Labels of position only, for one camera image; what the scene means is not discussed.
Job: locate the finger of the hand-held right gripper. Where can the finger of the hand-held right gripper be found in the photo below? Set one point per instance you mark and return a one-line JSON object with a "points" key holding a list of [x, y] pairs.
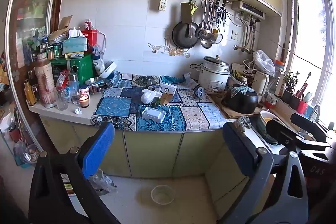
{"points": [[304, 121], [278, 129]]}

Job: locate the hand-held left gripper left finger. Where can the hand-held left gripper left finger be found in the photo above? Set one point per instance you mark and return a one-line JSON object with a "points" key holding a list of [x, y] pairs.
{"points": [[99, 150]]}

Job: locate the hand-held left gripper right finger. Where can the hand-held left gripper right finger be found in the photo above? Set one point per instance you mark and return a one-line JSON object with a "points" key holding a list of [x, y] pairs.
{"points": [[237, 150]]}

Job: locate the white plastic tray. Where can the white plastic tray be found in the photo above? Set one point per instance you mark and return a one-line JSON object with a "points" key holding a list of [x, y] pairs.
{"points": [[152, 115]]}

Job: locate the blue white can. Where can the blue white can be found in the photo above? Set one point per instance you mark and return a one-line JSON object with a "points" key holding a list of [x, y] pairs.
{"points": [[199, 92]]}

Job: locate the white paper ball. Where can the white paper ball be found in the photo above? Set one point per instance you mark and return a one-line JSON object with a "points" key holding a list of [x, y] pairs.
{"points": [[148, 96]]}

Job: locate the green bottle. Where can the green bottle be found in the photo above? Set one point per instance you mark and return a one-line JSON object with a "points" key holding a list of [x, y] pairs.
{"points": [[156, 102]]}

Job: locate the clear plastic bowl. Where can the clear plastic bowl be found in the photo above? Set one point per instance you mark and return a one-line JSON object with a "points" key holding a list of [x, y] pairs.
{"points": [[162, 195]]}

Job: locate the small brown cardboard box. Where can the small brown cardboard box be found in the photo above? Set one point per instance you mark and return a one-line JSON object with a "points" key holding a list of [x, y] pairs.
{"points": [[165, 98]]}

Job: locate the red cup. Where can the red cup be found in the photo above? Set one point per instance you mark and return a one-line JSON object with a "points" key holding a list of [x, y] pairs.
{"points": [[302, 107]]}

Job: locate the steel sink faucet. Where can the steel sink faucet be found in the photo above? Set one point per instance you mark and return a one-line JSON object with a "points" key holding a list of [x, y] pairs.
{"points": [[315, 111]]}

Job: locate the green bowl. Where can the green bowl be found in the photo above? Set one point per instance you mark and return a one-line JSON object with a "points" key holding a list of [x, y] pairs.
{"points": [[262, 130]]}

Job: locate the grey crochet cloth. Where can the grey crochet cloth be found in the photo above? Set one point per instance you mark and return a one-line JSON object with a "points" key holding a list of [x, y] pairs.
{"points": [[242, 123]]}

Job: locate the stack of small bowls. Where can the stack of small bowls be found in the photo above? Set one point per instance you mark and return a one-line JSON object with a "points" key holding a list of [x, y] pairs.
{"points": [[271, 100]]}

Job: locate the crumpled clear plastic bag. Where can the crumpled clear plastic bag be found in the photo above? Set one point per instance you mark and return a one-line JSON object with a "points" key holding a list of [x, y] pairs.
{"points": [[102, 182]]}

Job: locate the wooden cutting board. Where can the wooden cutting board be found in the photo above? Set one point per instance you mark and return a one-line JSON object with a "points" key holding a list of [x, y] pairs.
{"points": [[228, 114]]}

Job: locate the potted plant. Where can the potted plant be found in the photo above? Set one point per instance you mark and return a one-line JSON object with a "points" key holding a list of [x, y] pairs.
{"points": [[290, 82]]}

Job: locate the black pot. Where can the black pot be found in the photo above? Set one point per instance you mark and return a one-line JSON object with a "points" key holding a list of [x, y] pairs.
{"points": [[241, 104]]}

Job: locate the small crumpled paper scrap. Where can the small crumpled paper scrap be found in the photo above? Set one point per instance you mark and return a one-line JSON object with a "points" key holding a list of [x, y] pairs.
{"points": [[78, 110]]}

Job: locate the blue patchwork table cloth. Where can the blue patchwork table cloth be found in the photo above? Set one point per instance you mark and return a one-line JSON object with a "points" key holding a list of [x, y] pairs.
{"points": [[118, 108]]}

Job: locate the white jug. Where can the white jug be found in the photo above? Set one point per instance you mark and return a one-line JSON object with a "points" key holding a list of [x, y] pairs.
{"points": [[261, 83]]}

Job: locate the candle jar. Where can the candle jar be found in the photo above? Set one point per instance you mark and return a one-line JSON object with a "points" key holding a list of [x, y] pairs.
{"points": [[84, 101]]}

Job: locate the teal crochet potholder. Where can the teal crochet potholder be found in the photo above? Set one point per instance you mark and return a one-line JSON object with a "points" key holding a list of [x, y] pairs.
{"points": [[241, 90]]}

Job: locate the jar with orange lid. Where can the jar with orange lid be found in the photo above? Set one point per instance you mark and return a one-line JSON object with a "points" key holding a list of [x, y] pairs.
{"points": [[279, 66]]}

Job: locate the clear drinking glass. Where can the clear drinking glass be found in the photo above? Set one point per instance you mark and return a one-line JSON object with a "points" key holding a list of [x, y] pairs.
{"points": [[61, 100]]}

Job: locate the white blue jar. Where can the white blue jar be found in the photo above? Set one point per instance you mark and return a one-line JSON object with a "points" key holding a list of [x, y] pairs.
{"points": [[84, 89]]}

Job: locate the basket of kitchen utensils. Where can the basket of kitchen utensils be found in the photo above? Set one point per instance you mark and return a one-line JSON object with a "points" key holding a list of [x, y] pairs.
{"points": [[240, 75]]}

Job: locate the clear water bottle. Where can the clear water bottle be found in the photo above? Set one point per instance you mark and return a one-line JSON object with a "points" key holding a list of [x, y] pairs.
{"points": [[74, 87]]}

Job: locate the white plastic bag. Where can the white plastic bag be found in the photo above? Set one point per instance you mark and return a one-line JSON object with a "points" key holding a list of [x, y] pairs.
{"points": [[263, 62]]}

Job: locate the metal bowl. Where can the metal bowl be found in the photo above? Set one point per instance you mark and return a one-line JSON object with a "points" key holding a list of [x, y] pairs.
{"points": [[98, 81]]}

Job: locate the white rice cooker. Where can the white rice cooker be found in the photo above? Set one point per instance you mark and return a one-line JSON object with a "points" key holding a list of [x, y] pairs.
{"points": [[212, 79]]}

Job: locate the white round dish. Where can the white round dish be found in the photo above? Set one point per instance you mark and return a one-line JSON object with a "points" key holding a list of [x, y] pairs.
{"points": [[107, 70]]}

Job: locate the small brown bottle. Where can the small brown bottle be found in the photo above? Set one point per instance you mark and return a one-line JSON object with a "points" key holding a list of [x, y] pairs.
{"points": [[151, 87]]}

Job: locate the green tin box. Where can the green tin box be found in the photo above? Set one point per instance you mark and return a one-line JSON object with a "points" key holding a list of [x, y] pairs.
{"points": [[78, 69]]}

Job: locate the white food packet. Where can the white food packet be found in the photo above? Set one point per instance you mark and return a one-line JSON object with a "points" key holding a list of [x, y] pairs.
{"points": [[98, 64]]}

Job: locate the pink thermos flask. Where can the pink thermos flask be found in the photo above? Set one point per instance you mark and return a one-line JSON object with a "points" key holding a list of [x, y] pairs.
{"points": [[44, 82]]}

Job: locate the yellow bottle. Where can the yellow bottle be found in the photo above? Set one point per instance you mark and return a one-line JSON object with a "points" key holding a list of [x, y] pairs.
{"points": [[30, 94]]}

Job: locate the window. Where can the window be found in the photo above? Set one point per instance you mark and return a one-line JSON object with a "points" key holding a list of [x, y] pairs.
{"points": [[307, 29]]}

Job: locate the teal tissue box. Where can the teal tissue box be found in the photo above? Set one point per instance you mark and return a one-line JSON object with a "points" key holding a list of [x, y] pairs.
{"points": [[74, 45]]}

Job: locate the red tin box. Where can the red tin box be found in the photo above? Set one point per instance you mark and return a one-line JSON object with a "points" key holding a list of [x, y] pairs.
{"points": [[91, 36]]}

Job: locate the metal slotted ladle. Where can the metal slotted ladle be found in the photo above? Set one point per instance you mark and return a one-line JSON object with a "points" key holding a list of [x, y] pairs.
{"points": [[204, 33]]}

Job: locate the black hanging wok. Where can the black hanging wok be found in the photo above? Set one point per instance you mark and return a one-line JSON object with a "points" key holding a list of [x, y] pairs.
{"points": [[183, 36]]}

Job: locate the red can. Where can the red can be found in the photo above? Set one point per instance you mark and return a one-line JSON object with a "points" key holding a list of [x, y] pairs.
{"points": [[88, 24]]}

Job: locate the hanging kitchen scissors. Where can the hanging kitchen scissors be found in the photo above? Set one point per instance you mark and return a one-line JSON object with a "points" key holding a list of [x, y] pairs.
{"points": [[221, 10]]}

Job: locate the brown cardboard piece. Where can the brown cardboard piece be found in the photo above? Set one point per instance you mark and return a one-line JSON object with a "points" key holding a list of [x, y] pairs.
{"points": [[65, 21]]}

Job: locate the yellow peeler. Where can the yellow peeler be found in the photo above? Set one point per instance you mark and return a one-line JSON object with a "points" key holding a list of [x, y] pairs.
{"points": [[194, 8]]}

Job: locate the glass door cabinet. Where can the glass door cabinet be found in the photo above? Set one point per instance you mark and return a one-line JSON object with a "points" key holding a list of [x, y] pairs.
{"points": [[29, 16]]}

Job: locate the brass wall tap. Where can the brass wall tap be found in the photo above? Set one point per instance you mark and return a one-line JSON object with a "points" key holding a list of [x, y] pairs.
{"points": [[244, 49]]}

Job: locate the white camera box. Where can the white camera box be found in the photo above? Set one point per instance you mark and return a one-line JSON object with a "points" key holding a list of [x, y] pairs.
{"points": [[168, 88]]}

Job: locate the white wall socket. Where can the white wall socket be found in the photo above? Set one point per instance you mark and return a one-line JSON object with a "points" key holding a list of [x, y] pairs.
{"points": [[235, 35]]}

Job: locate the white wall heater unit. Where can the white wall heater unit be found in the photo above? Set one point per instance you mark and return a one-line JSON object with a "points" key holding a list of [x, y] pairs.
{"points": [[248, 8]]}

